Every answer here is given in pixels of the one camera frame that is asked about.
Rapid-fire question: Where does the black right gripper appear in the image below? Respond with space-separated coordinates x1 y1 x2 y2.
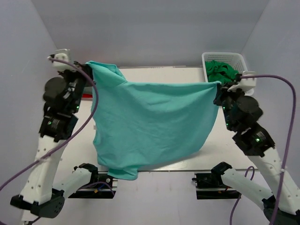
212 81 245 130

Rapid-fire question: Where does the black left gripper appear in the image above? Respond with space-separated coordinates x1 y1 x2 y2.
59 61 96 113

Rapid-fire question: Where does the teal t shirt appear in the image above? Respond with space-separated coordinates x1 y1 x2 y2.
88 61 218 180

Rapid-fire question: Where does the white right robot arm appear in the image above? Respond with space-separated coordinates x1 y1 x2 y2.
211 84 300 225

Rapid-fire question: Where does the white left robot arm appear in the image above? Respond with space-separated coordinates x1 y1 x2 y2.
10 62 93 218

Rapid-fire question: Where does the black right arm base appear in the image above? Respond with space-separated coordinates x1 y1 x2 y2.
192 172 240 200

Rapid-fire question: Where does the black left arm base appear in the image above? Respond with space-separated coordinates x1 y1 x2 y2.
69 163 118 199

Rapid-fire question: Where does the folded red t shirt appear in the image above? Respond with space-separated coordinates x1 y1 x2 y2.
82 94 93 100

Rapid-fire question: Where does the crumpled green t shirt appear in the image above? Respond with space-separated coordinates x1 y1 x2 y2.
205 60 239 84

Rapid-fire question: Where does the white plastic basket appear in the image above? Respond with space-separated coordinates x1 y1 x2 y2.
202 52 254 96

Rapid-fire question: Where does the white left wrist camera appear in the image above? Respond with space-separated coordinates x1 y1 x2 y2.
47 49 72 72

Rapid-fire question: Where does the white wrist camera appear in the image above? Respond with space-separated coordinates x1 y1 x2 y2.
47 49 72 72
228 71 257 93

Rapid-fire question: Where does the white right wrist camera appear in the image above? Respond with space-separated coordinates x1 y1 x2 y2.
228 71 257 93

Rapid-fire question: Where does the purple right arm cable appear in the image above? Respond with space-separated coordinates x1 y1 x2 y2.
228 74 296 224

